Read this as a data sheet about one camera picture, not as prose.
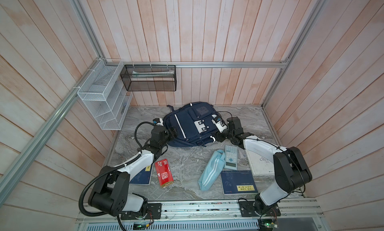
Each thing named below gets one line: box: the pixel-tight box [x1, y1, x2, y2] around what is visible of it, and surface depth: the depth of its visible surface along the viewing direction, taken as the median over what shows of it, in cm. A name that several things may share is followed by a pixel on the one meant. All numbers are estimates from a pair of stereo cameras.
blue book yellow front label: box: [221, 170, 259, 195], surface depth 83 cm
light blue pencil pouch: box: [198, 149, 226, 191], surface depth 83 cm
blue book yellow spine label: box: [129, 163, 154, 186], surface depth 85 cm
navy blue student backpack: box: [163, 101, 219, 147], surface depth 105 cm
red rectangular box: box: [155, 159, 175, 189], surface depth 88 cm
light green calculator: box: [224, 144, 238, 171], surface depth 92 cm
